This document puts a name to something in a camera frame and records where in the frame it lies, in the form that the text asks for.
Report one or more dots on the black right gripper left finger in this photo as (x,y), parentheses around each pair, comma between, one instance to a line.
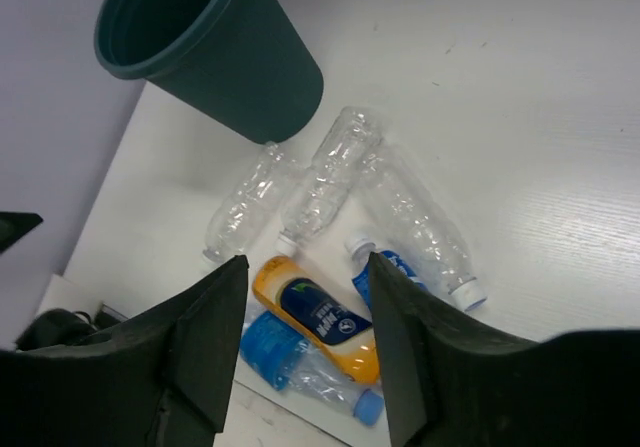
(161,378)

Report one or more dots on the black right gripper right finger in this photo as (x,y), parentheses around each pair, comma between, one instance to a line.
(451,380)

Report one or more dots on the orange juice bottle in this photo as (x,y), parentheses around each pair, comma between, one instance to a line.
(344,337)

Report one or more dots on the clear bottle blue cap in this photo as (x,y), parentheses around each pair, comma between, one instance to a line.
(287,361)

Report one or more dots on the clear bottle white cap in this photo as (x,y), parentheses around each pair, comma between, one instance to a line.
(402,208)

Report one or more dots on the blue label white-cap bottle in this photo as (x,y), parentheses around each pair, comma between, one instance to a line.
(373,264)

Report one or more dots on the clear crushed plastic bottle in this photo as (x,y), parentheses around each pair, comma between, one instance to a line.
(244,214)

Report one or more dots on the clear ribbed plastic bottle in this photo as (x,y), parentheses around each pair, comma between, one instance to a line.
(326,183)

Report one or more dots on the dark green plastic bin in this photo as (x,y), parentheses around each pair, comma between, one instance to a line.
(240,62)

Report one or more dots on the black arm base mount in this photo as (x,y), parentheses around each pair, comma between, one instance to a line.
(59,326)

